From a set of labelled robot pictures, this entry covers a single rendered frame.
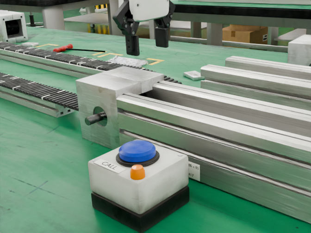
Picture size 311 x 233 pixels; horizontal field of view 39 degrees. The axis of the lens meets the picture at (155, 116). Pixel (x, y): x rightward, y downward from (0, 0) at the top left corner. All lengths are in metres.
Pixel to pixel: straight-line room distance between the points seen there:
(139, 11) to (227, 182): 0.43
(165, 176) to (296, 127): 0.17
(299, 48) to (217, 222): 0.48
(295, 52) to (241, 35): 3.73
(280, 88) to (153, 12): 0.32
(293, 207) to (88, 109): 0.33
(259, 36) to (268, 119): 4.20
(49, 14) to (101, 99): 2.62
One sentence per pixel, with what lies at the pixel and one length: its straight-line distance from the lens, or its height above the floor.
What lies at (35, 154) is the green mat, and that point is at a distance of 0.67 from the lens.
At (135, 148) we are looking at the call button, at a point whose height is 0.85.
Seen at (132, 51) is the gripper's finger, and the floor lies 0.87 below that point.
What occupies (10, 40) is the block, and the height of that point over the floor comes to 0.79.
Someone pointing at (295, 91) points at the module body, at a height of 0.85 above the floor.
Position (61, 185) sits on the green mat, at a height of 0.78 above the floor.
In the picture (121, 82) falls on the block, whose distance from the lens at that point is 0.63.
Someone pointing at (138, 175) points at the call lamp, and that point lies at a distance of 0.43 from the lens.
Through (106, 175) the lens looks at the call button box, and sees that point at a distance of 0.46.
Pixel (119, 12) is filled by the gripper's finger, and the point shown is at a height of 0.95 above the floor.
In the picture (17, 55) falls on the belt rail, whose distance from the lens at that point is 1.26.
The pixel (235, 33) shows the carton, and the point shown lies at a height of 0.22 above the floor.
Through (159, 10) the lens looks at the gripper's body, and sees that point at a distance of 0.88.
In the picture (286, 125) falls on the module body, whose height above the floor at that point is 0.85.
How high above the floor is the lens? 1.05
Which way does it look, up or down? 21 degrees down
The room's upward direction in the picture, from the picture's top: 3 degrees counter-clockwise
